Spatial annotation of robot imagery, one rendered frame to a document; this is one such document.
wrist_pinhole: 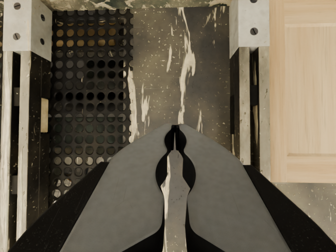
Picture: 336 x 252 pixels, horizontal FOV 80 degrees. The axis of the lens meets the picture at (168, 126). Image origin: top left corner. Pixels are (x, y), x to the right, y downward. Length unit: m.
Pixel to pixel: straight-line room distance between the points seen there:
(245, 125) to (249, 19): 0.21
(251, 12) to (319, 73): 0.21
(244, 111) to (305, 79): 0.18
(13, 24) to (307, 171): 0.70
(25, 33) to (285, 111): 0.58
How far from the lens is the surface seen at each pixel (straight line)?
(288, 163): 0.52
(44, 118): 0.55
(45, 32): 0.59
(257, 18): 0.49
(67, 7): 0.61
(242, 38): 0.46
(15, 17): 0.58
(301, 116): 0.53
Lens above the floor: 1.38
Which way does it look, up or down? 32 degrees down
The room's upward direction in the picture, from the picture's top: 178 degrees counter-clockwise
